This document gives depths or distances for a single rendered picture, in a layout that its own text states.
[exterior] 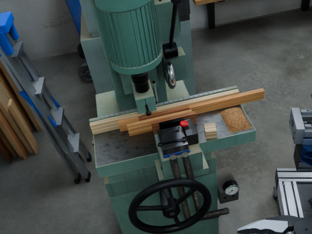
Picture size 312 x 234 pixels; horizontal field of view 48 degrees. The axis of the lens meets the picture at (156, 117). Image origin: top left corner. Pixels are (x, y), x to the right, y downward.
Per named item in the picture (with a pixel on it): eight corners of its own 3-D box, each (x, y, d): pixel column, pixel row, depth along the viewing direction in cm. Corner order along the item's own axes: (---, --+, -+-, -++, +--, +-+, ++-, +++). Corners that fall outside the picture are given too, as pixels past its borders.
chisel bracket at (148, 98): (139, 118, 130) (135, 100, 125) (133, 95, 141) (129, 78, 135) (158, 113, 131) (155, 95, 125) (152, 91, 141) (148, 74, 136)
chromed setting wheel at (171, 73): (171, 95, 142) (167, 70, 134) (164, 78, 151) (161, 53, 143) (178, 94, 142) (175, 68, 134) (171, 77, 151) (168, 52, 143)
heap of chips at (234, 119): (230, 133, 130) (230, 127, 128) (219, 112, 140) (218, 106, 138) (252, 127, 131) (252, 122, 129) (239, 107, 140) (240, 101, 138)
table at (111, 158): (100, 199, 123) (96, 189, 119) (95, 139, 146) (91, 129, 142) (266, 159, 127) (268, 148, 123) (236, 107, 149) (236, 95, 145)
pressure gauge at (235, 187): (224, 199, 143) (224, 187, 138) (221, 192, 146) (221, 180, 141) (239, 196, 144) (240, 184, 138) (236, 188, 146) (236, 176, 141)
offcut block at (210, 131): (205, 139, 129) (205, 132, 127) (204, 131, 133) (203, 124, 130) (217, 138, 129) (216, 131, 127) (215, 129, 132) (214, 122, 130)
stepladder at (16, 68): (70, 187, 239) (-33, 36, 161) (72, 159, 258) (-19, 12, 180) (92, 181, 238) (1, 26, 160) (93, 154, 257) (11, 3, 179)
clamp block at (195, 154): (163, 178, 123) (160, 161, 117) (156, 151, 133) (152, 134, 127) (204, 169, 123) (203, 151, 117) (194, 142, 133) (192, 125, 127)
